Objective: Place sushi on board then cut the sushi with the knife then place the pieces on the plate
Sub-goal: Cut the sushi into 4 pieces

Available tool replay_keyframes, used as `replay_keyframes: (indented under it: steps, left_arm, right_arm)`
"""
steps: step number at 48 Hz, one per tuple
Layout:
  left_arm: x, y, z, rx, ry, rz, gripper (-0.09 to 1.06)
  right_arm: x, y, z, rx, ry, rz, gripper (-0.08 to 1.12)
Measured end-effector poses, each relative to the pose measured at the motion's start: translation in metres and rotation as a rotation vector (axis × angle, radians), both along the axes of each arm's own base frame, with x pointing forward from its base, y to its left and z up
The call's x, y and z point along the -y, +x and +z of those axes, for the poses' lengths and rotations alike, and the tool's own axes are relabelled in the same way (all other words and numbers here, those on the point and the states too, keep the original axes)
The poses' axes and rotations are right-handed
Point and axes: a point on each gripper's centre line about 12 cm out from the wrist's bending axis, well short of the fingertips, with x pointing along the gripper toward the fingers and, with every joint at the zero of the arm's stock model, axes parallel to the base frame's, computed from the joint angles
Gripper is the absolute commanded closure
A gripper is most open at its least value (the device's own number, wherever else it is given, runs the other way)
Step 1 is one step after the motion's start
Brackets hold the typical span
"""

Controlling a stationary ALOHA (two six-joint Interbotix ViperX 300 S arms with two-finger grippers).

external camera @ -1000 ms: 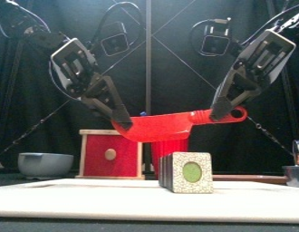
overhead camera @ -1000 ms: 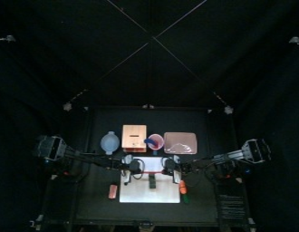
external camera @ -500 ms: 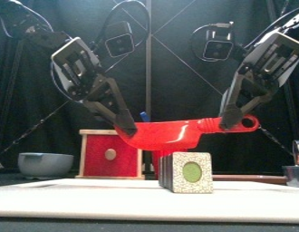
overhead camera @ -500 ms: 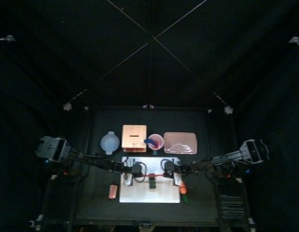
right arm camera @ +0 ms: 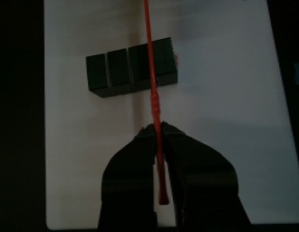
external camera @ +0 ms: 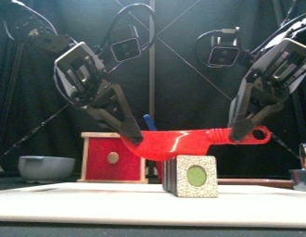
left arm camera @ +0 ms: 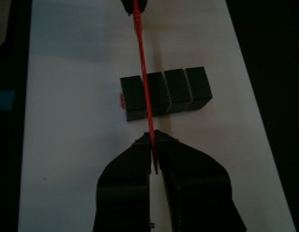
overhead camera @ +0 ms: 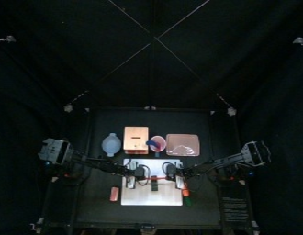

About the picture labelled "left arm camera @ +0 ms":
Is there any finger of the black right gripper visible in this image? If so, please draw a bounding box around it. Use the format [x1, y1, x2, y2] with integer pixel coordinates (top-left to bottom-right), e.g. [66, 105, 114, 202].
[121, 0, 136, 16]
[137, 0, 149, 15]

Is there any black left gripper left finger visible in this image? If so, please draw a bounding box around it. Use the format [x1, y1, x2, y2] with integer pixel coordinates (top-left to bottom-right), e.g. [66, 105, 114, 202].
[92, 130, 152, 232]

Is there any white cutting board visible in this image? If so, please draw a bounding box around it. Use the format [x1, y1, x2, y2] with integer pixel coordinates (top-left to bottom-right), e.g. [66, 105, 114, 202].
[17, 0, 297, 232]

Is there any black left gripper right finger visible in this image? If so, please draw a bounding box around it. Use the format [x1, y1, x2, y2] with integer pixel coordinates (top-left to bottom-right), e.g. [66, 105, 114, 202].
[153, 129, 248, 232]

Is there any red toy knife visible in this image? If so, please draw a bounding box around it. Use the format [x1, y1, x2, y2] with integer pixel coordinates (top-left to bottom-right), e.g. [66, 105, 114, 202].
[132, 0, 160, 176]

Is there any blue tape strip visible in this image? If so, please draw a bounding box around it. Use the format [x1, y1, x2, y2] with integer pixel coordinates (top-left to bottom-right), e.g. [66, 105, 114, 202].
[0, 90, 17, 111]

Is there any toy sushi roll piece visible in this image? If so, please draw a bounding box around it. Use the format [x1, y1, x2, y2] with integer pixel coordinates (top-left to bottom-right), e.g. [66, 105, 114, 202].
[118, 75, 149, 122]
[162, 68, 196, 114]
[145, 72, 173, 117]
[184, 66, 214, 111]

